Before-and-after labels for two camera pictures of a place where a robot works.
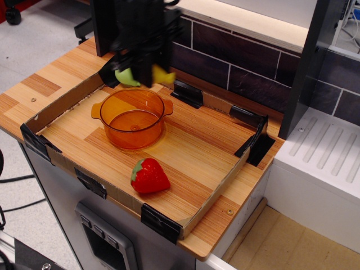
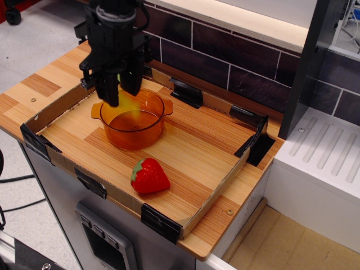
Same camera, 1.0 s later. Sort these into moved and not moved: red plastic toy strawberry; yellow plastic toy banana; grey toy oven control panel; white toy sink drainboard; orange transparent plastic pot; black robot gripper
Moved: yellow plastic toy banana; black robot gripper
Not moved: orange transparent plastic pot; grey toy oven control panel; white toy sink drainboard; red plastic toy strawberry
